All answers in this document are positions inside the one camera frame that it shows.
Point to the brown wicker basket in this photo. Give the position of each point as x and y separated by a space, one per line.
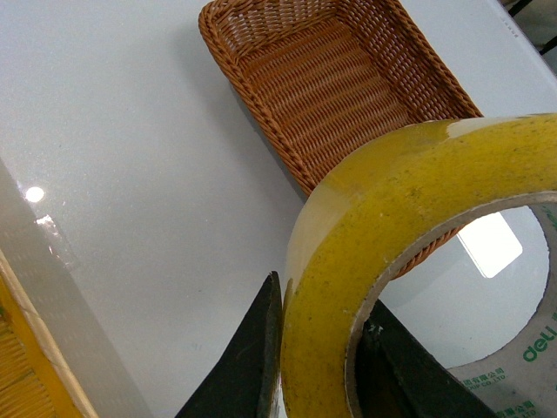
323 78

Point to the clear packing tape roll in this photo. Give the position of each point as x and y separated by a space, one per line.
452 226

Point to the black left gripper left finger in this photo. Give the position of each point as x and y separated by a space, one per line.
245 380

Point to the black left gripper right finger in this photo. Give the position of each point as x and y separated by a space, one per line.
398 377

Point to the yellow woven basket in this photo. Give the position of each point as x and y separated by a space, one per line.
36 380

